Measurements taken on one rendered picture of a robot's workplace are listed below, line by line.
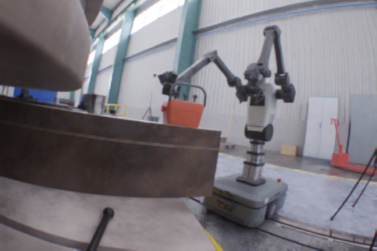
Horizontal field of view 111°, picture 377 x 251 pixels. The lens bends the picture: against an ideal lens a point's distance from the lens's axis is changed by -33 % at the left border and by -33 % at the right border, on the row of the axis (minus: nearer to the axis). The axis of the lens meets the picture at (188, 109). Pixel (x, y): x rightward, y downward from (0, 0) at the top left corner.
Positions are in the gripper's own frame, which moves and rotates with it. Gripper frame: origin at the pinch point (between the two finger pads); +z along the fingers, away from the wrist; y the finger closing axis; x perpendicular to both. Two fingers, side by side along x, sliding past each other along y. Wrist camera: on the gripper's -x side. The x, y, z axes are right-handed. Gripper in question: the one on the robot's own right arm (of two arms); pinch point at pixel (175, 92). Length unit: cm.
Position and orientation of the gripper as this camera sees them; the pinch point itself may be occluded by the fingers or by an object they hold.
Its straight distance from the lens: 100.0
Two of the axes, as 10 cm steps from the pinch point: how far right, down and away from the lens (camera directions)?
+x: -2.1, 9.7, 1.5
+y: 9.2, 1.4, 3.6
